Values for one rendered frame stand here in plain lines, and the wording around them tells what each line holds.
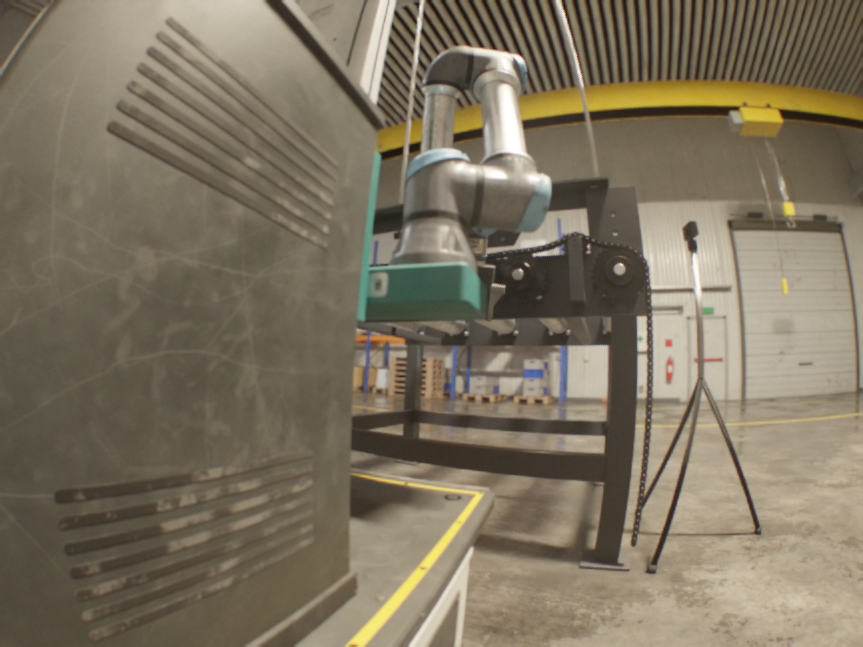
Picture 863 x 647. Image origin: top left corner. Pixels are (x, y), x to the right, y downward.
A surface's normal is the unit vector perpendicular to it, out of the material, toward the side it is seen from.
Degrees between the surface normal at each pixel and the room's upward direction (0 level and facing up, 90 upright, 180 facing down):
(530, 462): 90
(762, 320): 90
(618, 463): 90
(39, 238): 90
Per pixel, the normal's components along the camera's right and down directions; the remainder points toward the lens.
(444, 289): -0.32, -0.14
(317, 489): 0.95, 0.00
